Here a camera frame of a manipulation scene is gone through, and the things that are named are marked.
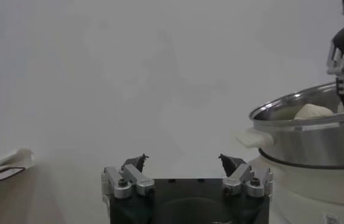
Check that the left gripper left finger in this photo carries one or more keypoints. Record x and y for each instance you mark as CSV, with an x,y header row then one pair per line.
x,y
129,182

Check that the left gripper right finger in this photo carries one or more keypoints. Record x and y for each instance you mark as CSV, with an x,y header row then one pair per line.
x,y
244,181

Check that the white steamed baozi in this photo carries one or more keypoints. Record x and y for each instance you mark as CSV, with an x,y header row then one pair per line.
x,y
313,111

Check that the perforated steel steamer basket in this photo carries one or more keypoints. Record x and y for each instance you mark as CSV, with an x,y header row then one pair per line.
x,y
311,143

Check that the white electric cooking pot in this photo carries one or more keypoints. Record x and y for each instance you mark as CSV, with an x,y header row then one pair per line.
x,y
311,188

